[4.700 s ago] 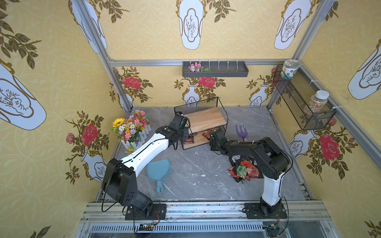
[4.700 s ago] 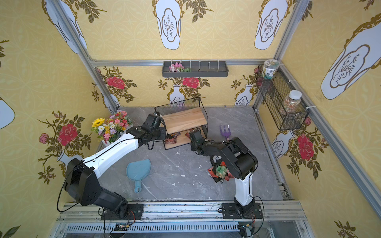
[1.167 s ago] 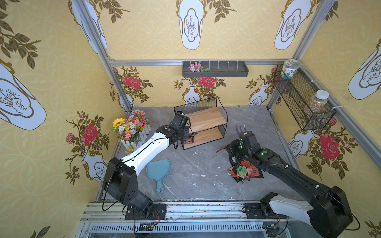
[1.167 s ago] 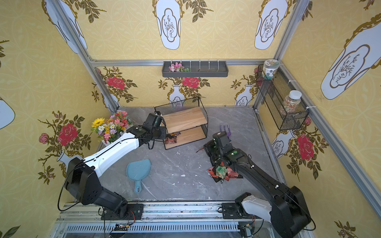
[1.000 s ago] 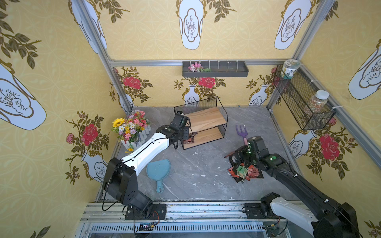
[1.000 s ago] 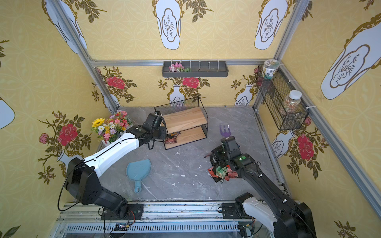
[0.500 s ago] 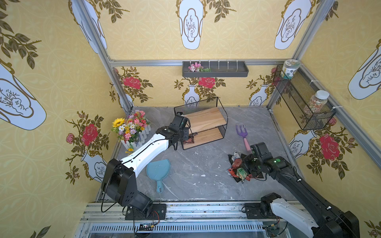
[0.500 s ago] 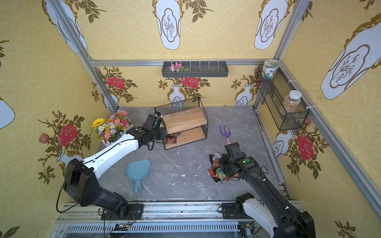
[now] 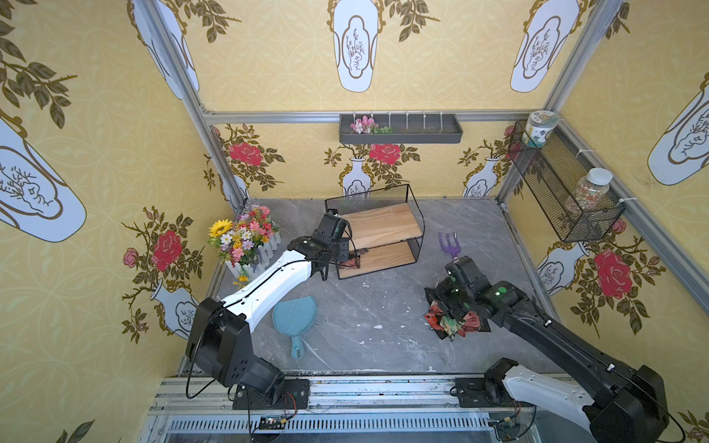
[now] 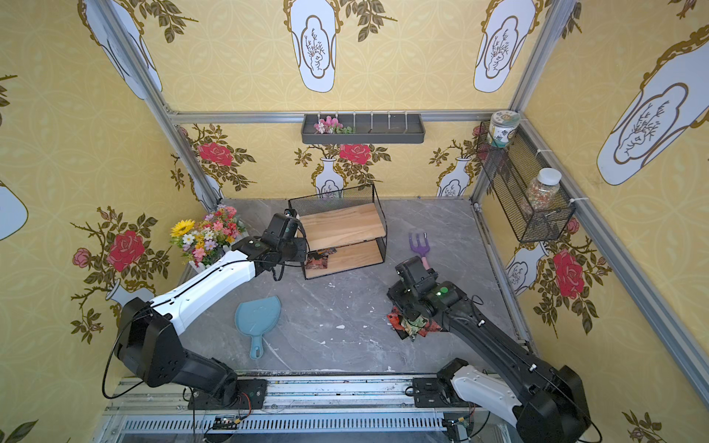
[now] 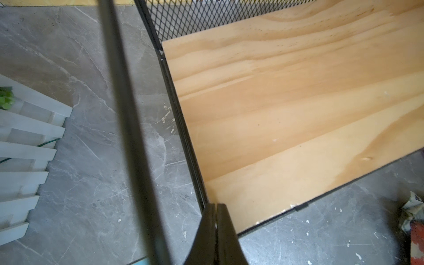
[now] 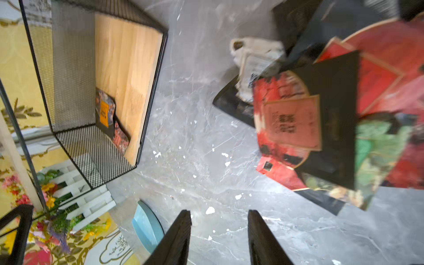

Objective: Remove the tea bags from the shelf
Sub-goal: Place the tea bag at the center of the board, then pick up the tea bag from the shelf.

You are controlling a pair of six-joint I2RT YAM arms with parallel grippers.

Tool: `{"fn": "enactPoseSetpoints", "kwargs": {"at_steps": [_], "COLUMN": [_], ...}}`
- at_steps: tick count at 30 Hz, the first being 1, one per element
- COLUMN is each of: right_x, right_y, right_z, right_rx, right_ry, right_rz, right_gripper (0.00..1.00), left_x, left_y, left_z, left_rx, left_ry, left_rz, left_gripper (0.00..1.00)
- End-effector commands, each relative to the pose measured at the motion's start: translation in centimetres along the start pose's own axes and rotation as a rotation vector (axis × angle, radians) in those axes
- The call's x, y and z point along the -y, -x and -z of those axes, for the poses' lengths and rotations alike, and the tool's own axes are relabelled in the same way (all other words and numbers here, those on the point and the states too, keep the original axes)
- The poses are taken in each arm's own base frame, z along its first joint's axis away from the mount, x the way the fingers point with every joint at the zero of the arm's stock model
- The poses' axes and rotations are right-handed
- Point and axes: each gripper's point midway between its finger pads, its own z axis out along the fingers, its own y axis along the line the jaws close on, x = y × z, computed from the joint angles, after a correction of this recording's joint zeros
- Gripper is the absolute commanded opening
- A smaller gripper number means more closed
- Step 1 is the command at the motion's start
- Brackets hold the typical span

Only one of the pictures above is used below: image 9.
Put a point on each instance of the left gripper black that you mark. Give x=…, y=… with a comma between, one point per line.
x=337, y=255

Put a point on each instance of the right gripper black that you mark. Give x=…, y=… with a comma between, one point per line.
x=450, y=299

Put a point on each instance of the shelf dark red bag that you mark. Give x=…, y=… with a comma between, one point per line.
x=471, y=323

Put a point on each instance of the black wire two-tier shelf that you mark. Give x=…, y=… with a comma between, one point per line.
x=388, y=222

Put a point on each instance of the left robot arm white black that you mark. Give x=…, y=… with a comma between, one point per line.
x=220, y=341

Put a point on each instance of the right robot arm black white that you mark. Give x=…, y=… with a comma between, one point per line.
x=629, y=405

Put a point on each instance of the lower shelf orange black bag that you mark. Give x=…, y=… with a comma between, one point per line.
x=355, y=258

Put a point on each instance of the light blue leaf-shaped tray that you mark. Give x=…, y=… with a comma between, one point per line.
x=292, y=319

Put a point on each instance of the flower bouquet white fence planter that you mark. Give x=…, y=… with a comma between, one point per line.
x=248, y=244

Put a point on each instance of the pink artificial flowers in tray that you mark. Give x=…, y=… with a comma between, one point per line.
x=367, y=125

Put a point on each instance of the clear jar white lid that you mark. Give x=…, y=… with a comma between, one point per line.
x=589, y=191

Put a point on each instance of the white patterned lidded jar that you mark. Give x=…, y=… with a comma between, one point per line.
x=539, y=126

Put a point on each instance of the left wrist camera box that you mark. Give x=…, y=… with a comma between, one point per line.
x=332, y=229

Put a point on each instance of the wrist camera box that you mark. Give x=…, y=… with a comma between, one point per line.
x=466, y=273
x=332, y=229

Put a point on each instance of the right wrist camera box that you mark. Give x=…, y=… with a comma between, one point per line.
x=466, y=273

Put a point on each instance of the purple garden fork pink handle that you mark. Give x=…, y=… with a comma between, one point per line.
x=450, y=244

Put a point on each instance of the grey wall-mounted tray shelf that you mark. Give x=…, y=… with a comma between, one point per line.
x=408, y=128

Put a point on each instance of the black wire wall basket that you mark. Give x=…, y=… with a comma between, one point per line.
x=552, y=174

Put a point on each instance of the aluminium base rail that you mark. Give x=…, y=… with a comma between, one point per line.
x=371, y=403

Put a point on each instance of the small circuit board with wires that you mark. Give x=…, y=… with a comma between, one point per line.
x=272, y=423

